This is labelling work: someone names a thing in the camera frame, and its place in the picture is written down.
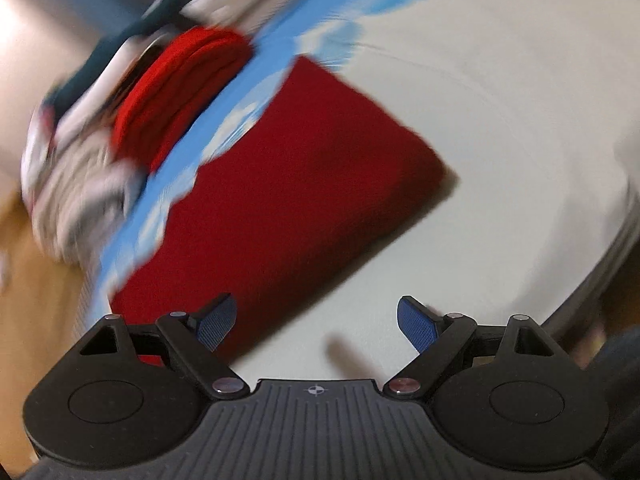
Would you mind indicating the pile of grey white clothes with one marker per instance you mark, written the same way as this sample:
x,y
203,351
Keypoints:
x,y
75,195

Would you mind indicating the bright red knit cloth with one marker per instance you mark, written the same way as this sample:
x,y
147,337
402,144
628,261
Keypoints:
x,y
175,90

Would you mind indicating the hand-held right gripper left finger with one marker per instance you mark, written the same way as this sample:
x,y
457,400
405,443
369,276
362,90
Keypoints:
x,y
216,321

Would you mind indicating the blue and white bed sheet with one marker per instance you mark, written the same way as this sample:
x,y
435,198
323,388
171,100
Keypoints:
x,y
500,110

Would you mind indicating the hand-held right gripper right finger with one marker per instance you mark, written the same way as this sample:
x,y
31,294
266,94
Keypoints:
x,y
419,325

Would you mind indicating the dark red buttoned garment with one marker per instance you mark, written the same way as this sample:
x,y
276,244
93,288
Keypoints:
x,y
300,185

